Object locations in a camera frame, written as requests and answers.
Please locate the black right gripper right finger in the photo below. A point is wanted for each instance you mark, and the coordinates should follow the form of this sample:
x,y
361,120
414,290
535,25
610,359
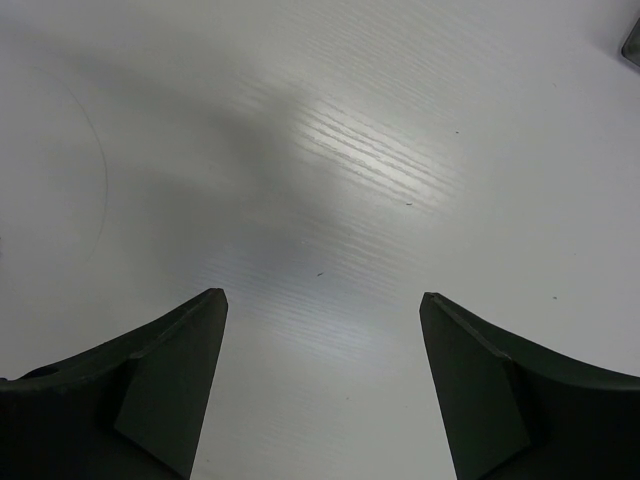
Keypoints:
x,y
513,409

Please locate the smoky transparent plastic container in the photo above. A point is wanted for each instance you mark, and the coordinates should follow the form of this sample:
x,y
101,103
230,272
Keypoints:
x,y
630,48

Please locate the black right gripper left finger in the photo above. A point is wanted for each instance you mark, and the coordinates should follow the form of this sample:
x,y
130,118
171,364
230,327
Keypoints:
x,y
130,408

